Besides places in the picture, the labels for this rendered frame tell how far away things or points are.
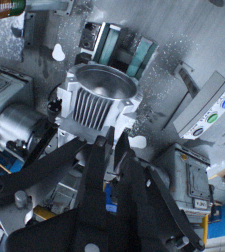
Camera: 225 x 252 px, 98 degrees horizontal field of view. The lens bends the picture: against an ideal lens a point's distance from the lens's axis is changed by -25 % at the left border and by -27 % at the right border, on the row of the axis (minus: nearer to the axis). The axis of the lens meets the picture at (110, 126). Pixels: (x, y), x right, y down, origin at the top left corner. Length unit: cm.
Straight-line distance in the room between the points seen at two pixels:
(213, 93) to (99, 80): 31
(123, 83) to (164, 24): 26
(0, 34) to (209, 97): 78
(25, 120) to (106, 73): 37
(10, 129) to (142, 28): 63
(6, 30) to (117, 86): 54
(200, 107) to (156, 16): 34
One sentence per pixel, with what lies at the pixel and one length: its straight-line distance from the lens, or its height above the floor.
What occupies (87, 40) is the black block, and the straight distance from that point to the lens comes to 48.
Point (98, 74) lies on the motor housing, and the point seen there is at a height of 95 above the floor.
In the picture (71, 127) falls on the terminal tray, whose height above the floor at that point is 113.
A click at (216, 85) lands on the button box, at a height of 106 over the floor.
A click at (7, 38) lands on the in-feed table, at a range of 67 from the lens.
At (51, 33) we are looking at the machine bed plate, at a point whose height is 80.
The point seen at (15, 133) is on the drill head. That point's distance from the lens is 57.
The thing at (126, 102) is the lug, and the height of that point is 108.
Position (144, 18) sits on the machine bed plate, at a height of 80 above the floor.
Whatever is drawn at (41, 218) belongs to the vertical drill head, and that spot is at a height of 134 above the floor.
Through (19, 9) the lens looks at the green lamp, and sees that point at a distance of 40.
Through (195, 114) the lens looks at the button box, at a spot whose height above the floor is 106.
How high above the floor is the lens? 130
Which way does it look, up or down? 44 degrees down
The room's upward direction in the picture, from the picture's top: 159 degrees counter-clockwise
